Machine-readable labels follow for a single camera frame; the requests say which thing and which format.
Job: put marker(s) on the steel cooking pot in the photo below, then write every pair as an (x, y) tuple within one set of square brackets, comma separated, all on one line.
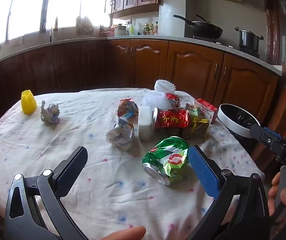
[(248, 38)]

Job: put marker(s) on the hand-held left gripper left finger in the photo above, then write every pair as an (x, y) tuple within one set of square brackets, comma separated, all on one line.
[(67, 178)]

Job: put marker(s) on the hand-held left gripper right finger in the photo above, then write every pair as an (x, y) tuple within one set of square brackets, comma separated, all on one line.
[(204, 172)]

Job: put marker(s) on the white round trash bin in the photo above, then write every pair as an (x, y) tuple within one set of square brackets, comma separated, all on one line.
[(226, 123)]

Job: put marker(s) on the crushed green drink can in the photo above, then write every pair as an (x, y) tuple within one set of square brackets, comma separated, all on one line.
[(166, 158)]

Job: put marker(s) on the orange blue snack packet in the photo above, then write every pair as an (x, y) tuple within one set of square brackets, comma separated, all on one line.
[(128, 108)]

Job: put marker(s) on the gas stove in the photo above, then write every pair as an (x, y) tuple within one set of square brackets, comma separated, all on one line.
[(247, 52)]

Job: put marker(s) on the white plastic jar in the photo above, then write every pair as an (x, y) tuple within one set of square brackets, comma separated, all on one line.
[(145, 122)]

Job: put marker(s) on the crushed red drink can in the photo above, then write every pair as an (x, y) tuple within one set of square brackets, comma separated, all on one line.
[(173, 122)]

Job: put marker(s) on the person's left hand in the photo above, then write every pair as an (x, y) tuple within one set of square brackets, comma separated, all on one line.
[(130, 233)]

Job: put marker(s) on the dish rack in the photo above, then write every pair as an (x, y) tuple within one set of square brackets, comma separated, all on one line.
[(84, 26)]

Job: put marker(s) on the kitchen window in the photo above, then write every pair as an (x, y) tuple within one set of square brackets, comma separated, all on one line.
[(20, 7)]

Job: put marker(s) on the crumpled gold foil wrapper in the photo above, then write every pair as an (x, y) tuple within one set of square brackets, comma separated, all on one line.
[(199, 128)]

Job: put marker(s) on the crumpled red wrapper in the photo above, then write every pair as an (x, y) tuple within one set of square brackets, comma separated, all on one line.
[(172, 100)]

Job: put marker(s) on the white floral tablecloth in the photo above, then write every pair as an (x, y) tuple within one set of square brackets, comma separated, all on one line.
[(108, 195)]

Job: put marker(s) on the white kitchen countertop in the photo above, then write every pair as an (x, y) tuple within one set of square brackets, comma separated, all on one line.
[(143, 38)]

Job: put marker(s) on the condiment bottle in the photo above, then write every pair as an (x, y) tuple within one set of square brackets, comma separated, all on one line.
[(152, 30), (156, 28), (146, 29)]

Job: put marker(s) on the yellow ribbed plastic holder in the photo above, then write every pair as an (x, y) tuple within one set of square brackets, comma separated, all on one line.
[(28, 103)]

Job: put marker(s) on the wooden base cabinets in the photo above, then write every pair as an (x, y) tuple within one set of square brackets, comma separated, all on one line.
[(193, 70)]

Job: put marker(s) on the white foam fruit net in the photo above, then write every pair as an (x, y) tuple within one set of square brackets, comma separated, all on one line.
[(164, 86), (155, 100)]

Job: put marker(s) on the crumpled grey paper ball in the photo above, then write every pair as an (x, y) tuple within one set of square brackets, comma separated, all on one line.
[(49, 112)]

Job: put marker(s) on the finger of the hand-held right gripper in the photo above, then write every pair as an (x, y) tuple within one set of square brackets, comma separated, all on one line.
[(267, 138)]

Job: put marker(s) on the green plastic bottle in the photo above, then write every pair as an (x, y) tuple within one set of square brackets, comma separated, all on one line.
[(132, 30)]

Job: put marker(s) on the plastic-wrapped wooden door frame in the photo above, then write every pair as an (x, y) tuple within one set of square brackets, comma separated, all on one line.
[(280, 35)]

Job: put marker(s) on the red and white carton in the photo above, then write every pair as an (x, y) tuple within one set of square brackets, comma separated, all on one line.
[(206, 110)]

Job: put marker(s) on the crumpled white paper packet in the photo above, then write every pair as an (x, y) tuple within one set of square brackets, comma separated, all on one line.
[(119, 136)]

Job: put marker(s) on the black wok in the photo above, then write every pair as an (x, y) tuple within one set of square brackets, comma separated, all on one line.
[(205, 28)]

